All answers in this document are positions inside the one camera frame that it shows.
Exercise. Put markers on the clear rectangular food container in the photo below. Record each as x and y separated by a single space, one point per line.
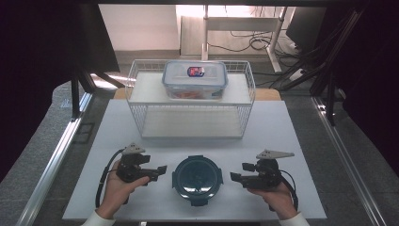
194 80

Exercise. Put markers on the person's right hand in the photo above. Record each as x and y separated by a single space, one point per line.
277 201

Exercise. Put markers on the dark curtain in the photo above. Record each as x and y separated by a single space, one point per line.
376 78
34 62

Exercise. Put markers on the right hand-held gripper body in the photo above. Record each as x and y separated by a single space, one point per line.
268 175

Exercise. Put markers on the white metal desk frame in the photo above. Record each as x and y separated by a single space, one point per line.
241 23

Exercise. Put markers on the dark round food container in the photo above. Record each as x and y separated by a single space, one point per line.
197 180

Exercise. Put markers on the person's left hand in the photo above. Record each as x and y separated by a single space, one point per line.
114 194

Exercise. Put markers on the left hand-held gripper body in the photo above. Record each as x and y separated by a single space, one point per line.
130 168

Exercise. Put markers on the black metal stand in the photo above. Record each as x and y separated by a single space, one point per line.
75 94
330 94

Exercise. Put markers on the aluminium rail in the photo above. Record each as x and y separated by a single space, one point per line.
50 169
345 157

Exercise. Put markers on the white power strip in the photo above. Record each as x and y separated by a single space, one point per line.
296 74

